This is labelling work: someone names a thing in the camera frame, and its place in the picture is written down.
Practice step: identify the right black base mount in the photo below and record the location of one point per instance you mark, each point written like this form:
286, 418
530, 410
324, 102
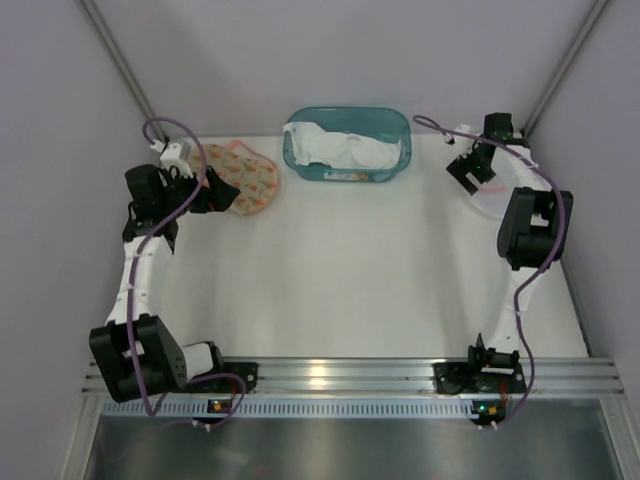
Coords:
457, 377

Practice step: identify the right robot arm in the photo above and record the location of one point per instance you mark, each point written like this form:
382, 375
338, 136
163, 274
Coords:
532, 234

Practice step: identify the teal plastic bin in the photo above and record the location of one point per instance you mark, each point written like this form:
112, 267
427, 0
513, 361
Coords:
384, 124

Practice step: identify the small white mesh laundry bag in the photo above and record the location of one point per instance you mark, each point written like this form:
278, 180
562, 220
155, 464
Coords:
492, 198

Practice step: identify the right aluminium corner post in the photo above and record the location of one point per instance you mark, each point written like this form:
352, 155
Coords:
586, 28

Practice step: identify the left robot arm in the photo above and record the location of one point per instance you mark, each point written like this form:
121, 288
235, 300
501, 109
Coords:
135, 352

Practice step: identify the aluminium corner post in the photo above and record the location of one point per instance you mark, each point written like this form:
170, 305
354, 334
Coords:
99, 25
586, 28

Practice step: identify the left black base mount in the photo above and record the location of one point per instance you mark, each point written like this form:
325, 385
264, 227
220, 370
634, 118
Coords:
247, 371

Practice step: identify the aluminium front rail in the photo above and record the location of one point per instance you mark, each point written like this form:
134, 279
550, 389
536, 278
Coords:
554, 377

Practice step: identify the perforated cable duct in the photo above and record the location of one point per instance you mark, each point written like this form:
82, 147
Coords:
298, 408

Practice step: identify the floral pink laundry bag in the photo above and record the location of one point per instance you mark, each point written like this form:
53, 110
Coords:
256, 176

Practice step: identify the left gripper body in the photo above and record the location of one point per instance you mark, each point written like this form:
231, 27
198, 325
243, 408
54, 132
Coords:
201, 190

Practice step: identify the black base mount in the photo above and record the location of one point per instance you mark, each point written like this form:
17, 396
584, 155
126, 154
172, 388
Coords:
457, 377
247, 371

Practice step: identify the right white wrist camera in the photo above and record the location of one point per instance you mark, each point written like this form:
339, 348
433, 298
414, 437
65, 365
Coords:
449, 139

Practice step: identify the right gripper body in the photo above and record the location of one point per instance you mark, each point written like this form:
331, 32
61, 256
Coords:
470, 172

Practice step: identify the white bra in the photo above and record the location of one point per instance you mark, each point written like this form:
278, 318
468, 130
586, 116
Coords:
313, 145

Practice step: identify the left aluminium corner post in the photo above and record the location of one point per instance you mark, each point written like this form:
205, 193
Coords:
99, 25

